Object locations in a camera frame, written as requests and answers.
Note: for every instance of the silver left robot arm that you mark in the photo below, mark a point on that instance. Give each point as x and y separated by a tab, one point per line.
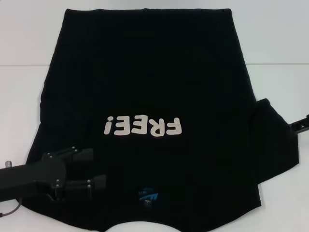
8	163

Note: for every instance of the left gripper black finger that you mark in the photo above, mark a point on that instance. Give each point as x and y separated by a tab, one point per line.
84	155
99	182

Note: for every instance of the black t-shirt with FREE print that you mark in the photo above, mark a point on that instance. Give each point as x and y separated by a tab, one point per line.
144	72

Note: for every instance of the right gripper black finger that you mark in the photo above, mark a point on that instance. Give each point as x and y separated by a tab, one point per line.
301	125

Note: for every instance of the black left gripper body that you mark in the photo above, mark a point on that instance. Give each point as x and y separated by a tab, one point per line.
24	178

